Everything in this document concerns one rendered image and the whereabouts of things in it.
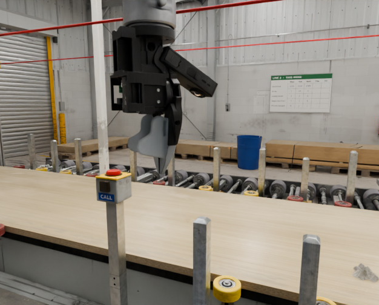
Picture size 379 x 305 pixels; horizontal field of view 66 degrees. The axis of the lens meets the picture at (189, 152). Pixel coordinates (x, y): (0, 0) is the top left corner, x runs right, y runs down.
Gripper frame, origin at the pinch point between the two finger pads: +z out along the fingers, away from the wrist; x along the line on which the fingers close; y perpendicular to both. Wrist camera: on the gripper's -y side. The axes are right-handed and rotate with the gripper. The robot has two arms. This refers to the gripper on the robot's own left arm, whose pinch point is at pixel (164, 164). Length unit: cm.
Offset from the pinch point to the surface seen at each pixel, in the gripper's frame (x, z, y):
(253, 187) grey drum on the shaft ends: -108, 51, -130
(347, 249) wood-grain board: -10, 42, -79
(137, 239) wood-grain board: -58, 42, -19
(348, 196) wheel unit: -40, 39, -132
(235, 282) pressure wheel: -17, 41, -31
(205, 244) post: -13.0, 23.9, -17.7
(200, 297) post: -13.9, 38.5, -17.0
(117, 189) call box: -32.0, 12.5, -2.9
